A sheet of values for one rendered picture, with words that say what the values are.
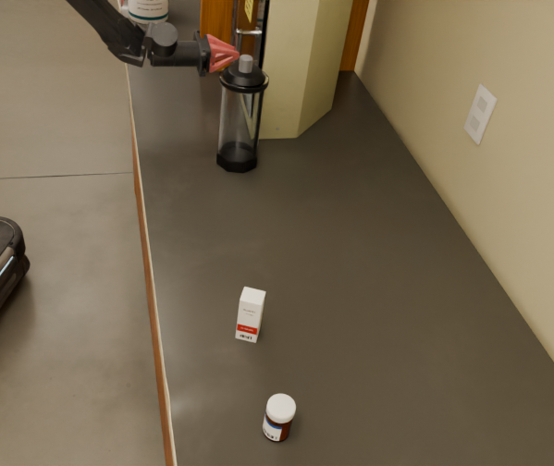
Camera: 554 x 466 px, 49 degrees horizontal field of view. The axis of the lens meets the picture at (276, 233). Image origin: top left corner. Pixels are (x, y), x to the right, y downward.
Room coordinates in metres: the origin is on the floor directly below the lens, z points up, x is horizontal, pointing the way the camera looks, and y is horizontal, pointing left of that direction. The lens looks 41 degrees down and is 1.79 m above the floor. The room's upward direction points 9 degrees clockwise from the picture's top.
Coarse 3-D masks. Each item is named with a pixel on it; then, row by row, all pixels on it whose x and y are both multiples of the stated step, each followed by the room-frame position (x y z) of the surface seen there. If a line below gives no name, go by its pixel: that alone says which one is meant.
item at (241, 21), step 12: (240, 0) 1.55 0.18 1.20; (264, 0) 1.33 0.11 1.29; (240, 12) 1.54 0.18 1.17; (252, 12) 1.42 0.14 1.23; (264, 12) 1.32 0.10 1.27; (240, 24) 1.53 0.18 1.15; (252, 24) 1.41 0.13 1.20; (264, 24) 1.32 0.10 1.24; (252, 36) 1.40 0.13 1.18; (264, 36) 1.32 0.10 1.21; (252, 48) 1.39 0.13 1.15; (252, 60) 1.37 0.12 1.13
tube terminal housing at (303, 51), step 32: (288, 0) 1.33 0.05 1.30; (320, 0) 1.36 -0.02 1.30; (352, 0) 1.53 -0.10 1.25; (288, 32) 1.33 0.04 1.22; (320, 32) 1.39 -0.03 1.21; (288, 64) 1.34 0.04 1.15; (320, 64) 1.42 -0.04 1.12; (288, 96) 1.34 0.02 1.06; (320, 96) 1.45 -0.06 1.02; (288, 128) 1.35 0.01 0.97
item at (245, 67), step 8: (240, 56) 1.21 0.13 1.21; (248, 56) 1.21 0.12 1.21; (232, 64) 1.23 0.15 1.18; (240, 64) 1.20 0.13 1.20; (248, 64) 1.20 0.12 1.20; (224, 72) 1.20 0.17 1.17; (232, 72) 1.19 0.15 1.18; (240, 72) 1.20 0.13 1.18; (248, 72) 1.20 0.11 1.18; (256, 72) 1.21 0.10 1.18; (232, 80) 1.17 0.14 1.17; (240, 80) 1.17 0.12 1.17; (248, 80) 1.17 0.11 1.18; (256, 80) 1.18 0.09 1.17; (264, 80) 1.20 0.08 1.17
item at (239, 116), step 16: (224, 80) 1.17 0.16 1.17; (224, 96) 1.18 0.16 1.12; (240, 96) 1.16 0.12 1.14; (256, 96) 1.18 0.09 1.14; (224, 112) 1.18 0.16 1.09; (240, 112) 1.16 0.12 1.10; (256, 112) 1.18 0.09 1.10; (224, 128) 1.18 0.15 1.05; (240, 128) 1.16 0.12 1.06; (256, 128) 1.19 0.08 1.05; (224, 144) 1.17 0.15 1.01; (240, 144) 1.16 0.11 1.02; (240, 160) 1.17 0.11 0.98
